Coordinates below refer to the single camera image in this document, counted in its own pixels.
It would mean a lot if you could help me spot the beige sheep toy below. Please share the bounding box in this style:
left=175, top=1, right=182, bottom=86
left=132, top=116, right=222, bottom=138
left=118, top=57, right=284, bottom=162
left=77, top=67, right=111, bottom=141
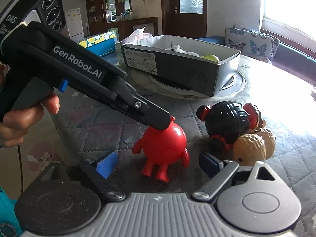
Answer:
left=232, top=128, right=276, bottom=166

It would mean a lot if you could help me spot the black haired doll toy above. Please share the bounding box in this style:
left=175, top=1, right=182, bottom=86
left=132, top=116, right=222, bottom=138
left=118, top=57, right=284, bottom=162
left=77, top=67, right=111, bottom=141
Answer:
left=196, top=100, right=260, bottom=151

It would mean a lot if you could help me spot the red round toy figure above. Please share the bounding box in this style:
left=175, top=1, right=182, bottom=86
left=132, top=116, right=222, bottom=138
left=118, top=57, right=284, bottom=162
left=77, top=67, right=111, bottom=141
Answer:
left=132, top=116, right=190, bottom=183

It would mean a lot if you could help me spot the white plush rabbit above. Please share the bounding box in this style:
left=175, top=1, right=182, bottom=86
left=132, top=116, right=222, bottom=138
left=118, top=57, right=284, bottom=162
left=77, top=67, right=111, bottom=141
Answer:
left=166, top=44, right=200, bottom=57

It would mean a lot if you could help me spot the green round toy figure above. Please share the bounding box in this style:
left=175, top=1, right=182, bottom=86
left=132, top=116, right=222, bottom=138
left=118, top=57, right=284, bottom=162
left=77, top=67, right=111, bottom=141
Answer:
left=202, top=55, right=220, bottom=63

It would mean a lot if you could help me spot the person's left hand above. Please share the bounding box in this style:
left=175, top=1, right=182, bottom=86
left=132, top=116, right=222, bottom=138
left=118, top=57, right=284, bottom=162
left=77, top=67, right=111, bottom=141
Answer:
left=1, top=93, right=60, bottom=148

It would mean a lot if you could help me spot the quilted grey table cover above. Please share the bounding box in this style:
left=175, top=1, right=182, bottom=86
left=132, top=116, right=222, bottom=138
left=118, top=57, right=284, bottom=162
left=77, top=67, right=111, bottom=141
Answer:
left=53, top=56, right=315, bottom=236

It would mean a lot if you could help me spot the white refrigerator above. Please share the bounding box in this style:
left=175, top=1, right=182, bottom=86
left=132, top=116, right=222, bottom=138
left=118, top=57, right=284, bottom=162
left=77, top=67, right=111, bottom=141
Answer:
left=64, top=8, right=85, bottom=42

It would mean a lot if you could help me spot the brown hat pig toy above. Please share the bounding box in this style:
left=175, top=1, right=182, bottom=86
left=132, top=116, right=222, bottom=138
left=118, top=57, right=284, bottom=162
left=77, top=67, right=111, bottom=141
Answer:
left=243, top=103, right=266, bottom=133

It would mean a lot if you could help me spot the blue yellow patterned box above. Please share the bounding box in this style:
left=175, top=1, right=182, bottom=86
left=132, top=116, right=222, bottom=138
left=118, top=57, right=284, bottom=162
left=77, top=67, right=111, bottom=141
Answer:
left=78, top=31, right=117, bottom=57

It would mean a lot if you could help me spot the tissue pack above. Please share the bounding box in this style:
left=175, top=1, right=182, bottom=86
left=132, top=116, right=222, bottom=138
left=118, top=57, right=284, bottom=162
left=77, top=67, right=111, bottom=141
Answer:
left=122, top=25, right=153, bottom=44

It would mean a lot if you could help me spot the grey cardboard box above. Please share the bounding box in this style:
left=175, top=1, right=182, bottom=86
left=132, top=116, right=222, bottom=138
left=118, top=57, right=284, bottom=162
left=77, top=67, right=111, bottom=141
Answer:
left=122, top=35, right=241, bottom=96

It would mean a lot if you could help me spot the dark wooden cabinet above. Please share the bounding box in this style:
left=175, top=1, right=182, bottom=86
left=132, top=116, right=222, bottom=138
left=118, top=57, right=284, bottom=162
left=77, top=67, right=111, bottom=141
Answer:
left=85, top=0, right=159, bottom=41

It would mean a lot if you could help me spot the dark wooden door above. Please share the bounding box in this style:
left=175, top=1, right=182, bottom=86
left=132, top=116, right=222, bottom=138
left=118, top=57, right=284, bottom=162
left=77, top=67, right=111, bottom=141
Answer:
left=161, top=0, right=207, bottom=39

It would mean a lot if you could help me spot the butterfly print pillow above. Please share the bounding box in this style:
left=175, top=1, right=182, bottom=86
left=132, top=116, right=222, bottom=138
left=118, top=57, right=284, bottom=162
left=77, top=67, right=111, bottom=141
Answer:
left=225, top=25, right=280, bottom=64

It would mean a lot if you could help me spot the blue sofa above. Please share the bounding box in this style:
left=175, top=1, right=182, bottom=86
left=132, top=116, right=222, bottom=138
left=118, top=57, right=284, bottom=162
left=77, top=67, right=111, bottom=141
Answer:
left=202, top=36, right=315, bottom=85

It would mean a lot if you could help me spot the window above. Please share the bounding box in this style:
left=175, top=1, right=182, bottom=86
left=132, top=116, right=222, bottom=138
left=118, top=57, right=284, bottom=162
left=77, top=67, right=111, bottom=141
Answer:
left=262, top=0, right=315, bottom=40

